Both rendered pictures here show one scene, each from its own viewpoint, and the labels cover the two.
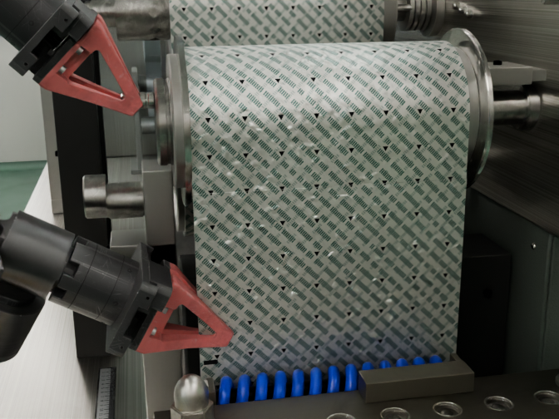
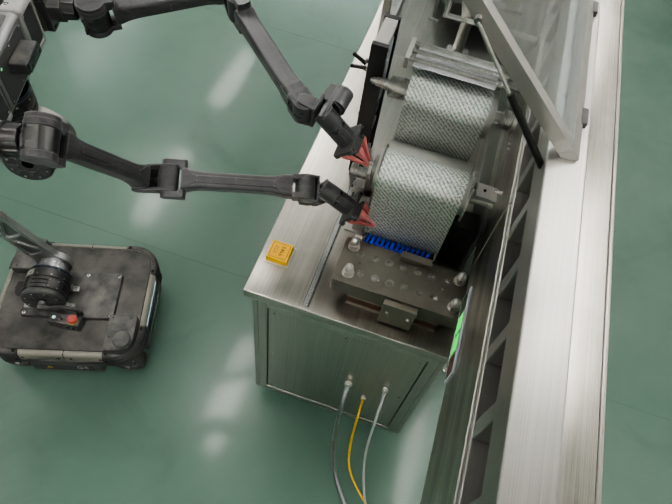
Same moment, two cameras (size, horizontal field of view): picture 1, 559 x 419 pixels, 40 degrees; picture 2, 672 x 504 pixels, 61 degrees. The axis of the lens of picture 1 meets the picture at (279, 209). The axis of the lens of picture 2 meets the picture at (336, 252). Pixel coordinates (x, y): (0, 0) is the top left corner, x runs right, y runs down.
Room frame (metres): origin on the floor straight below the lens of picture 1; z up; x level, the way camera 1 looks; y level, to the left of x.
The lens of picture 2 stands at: (-0.41, -0.20, 2.44)
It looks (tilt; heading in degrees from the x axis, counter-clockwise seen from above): 56 degrees down; 19
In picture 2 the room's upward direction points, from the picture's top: 11 degrees clockwise
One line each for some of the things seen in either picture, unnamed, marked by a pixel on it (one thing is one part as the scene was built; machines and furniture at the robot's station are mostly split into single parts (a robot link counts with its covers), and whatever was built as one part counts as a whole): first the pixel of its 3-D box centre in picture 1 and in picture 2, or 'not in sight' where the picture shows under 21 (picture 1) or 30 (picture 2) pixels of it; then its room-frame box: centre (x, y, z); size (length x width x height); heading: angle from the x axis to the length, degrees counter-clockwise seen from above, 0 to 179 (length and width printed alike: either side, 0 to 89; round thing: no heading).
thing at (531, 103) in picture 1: (494, 108); (480, 200); (0.71, -0.20, 1.25); 0.07 x 0.04 x 0.04; 100
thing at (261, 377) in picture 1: (338, 385); (398, 248); (0.60, -0.05, 1.03); 0.21 x 0.04 x 0.03; 100
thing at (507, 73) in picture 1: (503, 71); (486, 193); (0.71, -0.21, 1.28); 0.06 x 0.05 x 0.02; 100
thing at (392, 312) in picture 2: not in sight; (396, 315); (0.42, -0.14, 0.96); 0.10 x 0.03 x 0.11; 100
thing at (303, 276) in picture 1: (332, 288); (405, 227); (0.62, -0.05, 1.11); 0.23 x 0.01 x 0.18; 100
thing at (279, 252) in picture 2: not in sight; (279, 252); (0.46, 0.29, 0.91); 0.07 x 0.07 x 0.02; 10
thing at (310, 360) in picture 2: not in sight; (411, 149); (1.59, 0.20, 0.43); 2.52 x 0.64 x 0.86; 10
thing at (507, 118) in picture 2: (406, 7); (503, 119); (0.96, -0.16, 1.33); 0.07 x 0.07 x 0.07; 10
